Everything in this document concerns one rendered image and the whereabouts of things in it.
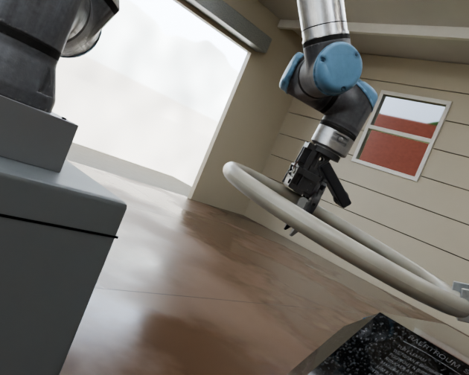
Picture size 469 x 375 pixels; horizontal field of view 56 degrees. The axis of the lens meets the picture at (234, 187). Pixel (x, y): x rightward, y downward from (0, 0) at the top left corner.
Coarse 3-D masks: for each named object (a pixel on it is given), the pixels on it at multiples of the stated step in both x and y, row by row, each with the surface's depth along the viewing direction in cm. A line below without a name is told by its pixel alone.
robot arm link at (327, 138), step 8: (320, 128) 100; (328, 128) 98; (320, 136) 99; (328, 136) 98; (336, 136) 98; (344, 136) 98; (320, 144) 100; (328, 144) 98; (336, 144) 98; (344, 144) 98; (352, 144) 100; (336, 152) 98; (344, 152) 99
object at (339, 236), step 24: (240, 168) 73; (264, 192) 64; (288, 192) 101; (288, 216) 60; (312, 216) 60; (336, 216) 103; (336, 240) 58; (360, 240) 100; (360, 264) 57; (384, 264) 57; (408, 264) 92; (408, 288) 58; (432, 288) 59; (456, 312) 63
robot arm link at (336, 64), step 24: (312, 0) 80; (336, 0) 80; (312, 24) 81; (336, 24) 81; (312, 48) 82; (336, 48) 80; (312, 72) 83; (336, 72) 80; (360, 72) 81; (312, 96) 91
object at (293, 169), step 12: (312, 144) 100; (300, 156) 102; (312, 156) 100; (324, 156) 101; (336, 156) 100; (300, 168) 99; (312, 168) 101; (288, 180) 100; (300, 180) 99; (312, 180) 99; (324, 180) 100; (300, 192) 100; (312, 192) 100
